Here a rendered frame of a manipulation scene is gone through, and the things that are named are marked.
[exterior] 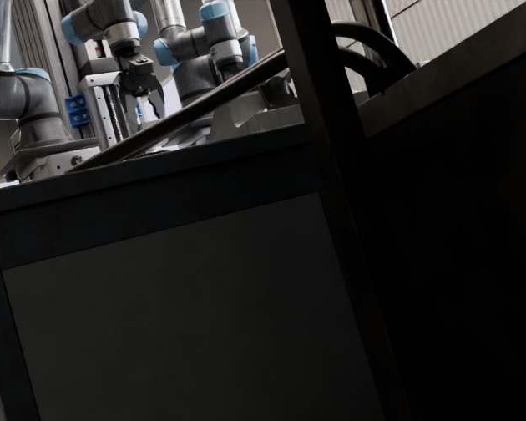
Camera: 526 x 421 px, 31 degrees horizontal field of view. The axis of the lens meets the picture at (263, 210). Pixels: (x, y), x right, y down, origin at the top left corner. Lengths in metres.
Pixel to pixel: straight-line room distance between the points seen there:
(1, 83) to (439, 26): 3.17
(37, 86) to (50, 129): 0.12
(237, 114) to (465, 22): 3.22
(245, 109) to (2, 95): 0.78
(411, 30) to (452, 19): 0.34
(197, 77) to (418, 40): 2.72
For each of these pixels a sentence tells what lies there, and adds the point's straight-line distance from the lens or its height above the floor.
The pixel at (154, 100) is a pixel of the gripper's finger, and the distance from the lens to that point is 2.18.
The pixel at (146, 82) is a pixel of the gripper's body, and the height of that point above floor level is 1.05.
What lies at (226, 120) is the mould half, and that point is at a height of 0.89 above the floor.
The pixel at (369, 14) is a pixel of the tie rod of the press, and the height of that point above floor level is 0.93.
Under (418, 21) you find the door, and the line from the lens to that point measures 5.36.
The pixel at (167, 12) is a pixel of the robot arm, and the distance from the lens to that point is 2.58.
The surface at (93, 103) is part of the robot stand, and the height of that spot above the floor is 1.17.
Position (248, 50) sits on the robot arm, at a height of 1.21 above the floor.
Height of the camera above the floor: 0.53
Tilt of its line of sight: 5 degrees up
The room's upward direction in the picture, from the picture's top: 16 degrees counter-clockwise
